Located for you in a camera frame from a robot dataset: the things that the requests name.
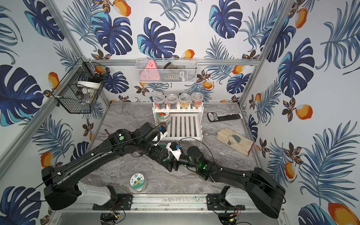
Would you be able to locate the pink triangle object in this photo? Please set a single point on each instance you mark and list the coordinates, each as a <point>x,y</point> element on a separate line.
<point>150,73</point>

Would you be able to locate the black remote control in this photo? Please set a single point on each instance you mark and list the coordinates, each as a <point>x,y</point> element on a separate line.
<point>214,117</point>

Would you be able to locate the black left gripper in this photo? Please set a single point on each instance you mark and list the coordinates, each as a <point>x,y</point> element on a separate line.
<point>166,157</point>

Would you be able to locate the carrot lid seed jar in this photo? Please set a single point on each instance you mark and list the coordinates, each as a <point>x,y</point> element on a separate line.
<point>138,182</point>

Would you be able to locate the clear wall-mounted tray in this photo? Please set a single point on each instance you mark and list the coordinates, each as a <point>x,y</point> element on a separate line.
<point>172,70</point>

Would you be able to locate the strawberry lid seed jar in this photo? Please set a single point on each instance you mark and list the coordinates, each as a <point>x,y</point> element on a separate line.
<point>163,118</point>

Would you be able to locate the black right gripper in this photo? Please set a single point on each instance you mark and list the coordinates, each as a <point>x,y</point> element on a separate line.
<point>176,163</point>

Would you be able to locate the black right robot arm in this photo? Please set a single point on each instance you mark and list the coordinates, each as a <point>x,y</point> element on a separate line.
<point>266,193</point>

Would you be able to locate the black wire basket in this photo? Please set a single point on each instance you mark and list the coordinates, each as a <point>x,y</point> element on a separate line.
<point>74,98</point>

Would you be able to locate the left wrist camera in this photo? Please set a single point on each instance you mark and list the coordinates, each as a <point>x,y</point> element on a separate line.
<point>162,132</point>

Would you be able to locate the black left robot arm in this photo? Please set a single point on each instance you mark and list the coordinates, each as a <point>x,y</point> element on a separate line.
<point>62,189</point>

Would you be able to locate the beige work glove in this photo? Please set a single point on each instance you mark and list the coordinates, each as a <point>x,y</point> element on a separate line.
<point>235,141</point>

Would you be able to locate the white slatted wooden shelf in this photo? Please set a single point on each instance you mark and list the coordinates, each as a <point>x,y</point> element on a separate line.
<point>185,123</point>

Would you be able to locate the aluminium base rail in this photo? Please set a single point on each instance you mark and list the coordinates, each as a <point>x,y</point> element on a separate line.
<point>157,203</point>

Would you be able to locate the clear lidless jar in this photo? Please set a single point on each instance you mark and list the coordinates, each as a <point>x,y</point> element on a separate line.
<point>159,101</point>
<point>172,101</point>

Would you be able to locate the white bowl in basket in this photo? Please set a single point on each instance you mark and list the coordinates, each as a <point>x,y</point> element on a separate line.
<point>92,85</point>

